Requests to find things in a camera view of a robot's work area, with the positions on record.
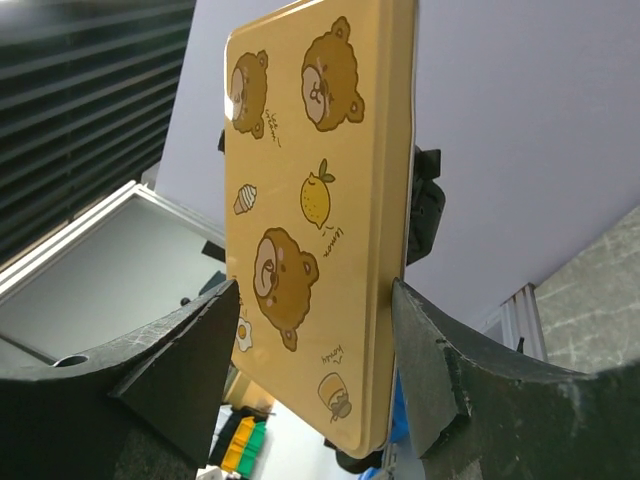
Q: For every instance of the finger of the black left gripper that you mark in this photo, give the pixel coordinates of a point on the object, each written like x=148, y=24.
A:
x=426, y=205

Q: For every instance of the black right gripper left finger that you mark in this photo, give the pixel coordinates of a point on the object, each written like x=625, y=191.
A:
x=142, y=406

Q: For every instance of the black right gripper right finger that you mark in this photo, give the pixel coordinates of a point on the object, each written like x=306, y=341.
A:
x=479, y=410

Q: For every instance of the silver tin lid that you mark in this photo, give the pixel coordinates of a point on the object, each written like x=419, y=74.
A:
x=319, y=141

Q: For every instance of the coloured parts bins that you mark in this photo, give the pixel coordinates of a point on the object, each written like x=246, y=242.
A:
x=238, y=439

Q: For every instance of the dark window blinds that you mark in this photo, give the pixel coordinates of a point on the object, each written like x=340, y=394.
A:
x=87, y=91

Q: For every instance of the aluminium rail frame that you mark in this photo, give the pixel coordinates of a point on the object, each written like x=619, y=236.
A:
x=129, y=260

